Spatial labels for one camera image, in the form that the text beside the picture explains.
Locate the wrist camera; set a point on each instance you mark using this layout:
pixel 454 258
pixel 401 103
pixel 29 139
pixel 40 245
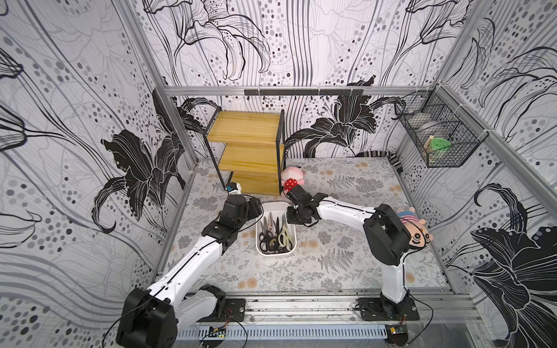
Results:
pixel 233 188
pixel 298 195

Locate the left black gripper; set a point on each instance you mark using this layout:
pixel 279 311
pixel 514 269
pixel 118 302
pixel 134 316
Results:
pixel 253 206

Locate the black wire wall basket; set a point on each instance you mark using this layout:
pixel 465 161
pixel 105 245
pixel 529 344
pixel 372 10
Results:
pixel 429 114

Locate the pink plush pig toy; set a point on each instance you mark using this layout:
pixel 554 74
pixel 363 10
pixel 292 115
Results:
pixel 291 177

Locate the rose gold scissors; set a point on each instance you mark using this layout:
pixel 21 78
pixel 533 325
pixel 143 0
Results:
pixel 272 226

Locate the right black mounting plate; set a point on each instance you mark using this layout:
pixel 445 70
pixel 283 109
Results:
pixel 381 308

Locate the small circuit board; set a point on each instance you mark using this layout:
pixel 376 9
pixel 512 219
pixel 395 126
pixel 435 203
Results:
pixel 216 332

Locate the black yellow handled scissors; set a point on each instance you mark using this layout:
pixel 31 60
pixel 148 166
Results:
pixel 267 241

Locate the pink doll with blue hat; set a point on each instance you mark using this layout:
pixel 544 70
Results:
pixel 419 233

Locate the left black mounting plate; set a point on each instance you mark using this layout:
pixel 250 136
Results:
pixel 232 309

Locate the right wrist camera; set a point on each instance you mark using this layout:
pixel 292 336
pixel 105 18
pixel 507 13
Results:
pixel 298 195

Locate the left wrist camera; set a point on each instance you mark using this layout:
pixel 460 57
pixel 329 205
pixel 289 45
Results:
pixel 233 188

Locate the wooden shelf black frame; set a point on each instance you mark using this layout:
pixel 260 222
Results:
pixel 247 149

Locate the white plastic storage box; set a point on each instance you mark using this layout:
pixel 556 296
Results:
pixel 278 209

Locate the cream handled scissors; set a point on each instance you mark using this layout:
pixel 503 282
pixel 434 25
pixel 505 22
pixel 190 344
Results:
pixel 285 241

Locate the black mounting plate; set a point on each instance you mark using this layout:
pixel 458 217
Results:
pixel 232 309
pixel 381 308

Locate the white vented cable duct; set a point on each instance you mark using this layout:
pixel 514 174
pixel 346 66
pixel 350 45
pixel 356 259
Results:
pixel 288 332

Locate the black yellow connector box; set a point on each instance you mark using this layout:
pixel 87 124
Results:
pixel 397 335

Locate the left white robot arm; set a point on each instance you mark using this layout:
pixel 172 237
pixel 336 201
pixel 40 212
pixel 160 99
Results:
pixel 152 317

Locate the green lid in basket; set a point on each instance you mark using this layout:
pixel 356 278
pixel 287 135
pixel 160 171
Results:
pixel 439 145

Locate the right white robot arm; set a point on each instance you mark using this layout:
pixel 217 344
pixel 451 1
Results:
pixel 388 239

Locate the black hook rail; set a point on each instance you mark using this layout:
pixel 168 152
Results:
pixel 267 92

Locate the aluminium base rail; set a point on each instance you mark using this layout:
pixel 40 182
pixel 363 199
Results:
pixel 339 308

